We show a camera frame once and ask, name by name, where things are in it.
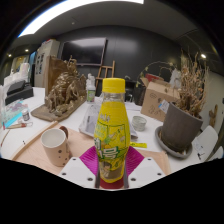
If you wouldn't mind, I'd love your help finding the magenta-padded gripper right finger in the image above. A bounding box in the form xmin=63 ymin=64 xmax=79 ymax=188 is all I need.
xmin=123 ymin=145 xmax=167 ymax=190

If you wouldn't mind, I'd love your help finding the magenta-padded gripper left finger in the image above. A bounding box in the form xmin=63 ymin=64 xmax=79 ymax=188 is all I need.
xmin=58 ymin=145 xmax=101 ymax=190

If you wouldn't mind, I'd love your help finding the yellow drink bottle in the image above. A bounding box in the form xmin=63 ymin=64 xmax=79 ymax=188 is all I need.
xmin=93 ymin=77 xmax=132 ymax=184

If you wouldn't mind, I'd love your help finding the yellow paper strip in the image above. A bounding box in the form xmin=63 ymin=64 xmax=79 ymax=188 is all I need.
xmin=129 ymin=141 xmax=148 ymax=149

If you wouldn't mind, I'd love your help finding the beige canvas mat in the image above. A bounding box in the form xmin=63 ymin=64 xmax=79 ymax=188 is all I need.
xmin=9 ymin=120 xmax=173 ymax=176

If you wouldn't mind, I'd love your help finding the beige spotted mug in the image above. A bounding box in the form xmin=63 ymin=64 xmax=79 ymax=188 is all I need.
xmin=40 ymin=125 xmax=72 ymax=168

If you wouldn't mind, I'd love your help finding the grey plant saucer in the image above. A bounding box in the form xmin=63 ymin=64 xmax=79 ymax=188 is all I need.
xmin=154 ymin=125 xmax=194 ymax=159

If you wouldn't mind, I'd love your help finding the grey newspaper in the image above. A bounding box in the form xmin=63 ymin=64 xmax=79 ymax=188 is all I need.
xmin=78 ymin=101 xmax=139 ymax=139

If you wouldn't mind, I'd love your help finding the dried plant in grey pot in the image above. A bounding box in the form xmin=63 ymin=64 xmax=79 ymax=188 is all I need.
xmin=160 ymin=49 xmax=209 ymax=154

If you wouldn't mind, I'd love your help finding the white paper sheet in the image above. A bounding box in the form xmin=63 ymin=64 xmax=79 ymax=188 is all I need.
xmin=192 ymin=136 xmax=206 ymax=158

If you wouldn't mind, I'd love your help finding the cardboard box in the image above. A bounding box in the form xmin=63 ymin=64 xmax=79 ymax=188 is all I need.
xmin=140 ymin=77 xmax=181 ymax=123

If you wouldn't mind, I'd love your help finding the white chair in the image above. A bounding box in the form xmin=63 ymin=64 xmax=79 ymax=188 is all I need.
xmin=192 ymin=125 xmax=219 ymax=163
xmin=208 ymin=145 xmax=224 ymax=162

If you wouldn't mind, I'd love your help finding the red wooden brush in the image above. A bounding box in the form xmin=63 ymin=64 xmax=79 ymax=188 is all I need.
xmin=5 ymin=121 xmax=34 ymax=130

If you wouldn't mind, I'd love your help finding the small glass jar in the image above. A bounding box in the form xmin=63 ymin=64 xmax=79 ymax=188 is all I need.
xmin=21 ymin=109 xmax=31 ymax=122

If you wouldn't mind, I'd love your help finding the white green spray bottle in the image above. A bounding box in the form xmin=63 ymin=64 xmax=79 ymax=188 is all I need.
xmin=85 ymin=73 xmax=97 ymax=104

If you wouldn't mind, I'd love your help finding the golden sculpture on wooden base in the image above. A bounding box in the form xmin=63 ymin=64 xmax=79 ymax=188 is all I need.
xmin=30 ymin=55 xmax=88 ymax=123

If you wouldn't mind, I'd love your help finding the colourful book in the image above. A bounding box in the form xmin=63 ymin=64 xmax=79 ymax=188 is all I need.
xmin=1 ymin=99 xmax=29 ymax=129

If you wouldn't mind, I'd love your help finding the wooden figure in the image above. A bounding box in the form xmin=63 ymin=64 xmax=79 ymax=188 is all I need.
xmin=208 ymin=103 xmax=219 ymax=128

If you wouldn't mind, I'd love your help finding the black printer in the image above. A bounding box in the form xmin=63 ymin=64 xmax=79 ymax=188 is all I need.
xmin=4 ymin=79 xmax=34 ymax=106

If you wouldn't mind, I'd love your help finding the wooden easel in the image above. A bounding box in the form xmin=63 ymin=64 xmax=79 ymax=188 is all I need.
xmin=95 ymin=60 xmax=116 ymax=88

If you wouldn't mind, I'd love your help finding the white cabinet with pictures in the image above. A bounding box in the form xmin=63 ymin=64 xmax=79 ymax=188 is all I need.
xmin=34 ymin=39 xmax=61 ymax=88

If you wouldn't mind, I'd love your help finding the long ceiling light strip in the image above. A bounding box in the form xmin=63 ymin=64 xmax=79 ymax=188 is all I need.
xmin=18 ymin=0 xmax=145 ymax=38

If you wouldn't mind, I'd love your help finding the black wall screen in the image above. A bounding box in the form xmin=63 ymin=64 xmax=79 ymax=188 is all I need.
xmin=60 ymin=37 xmax=108 ymax=67

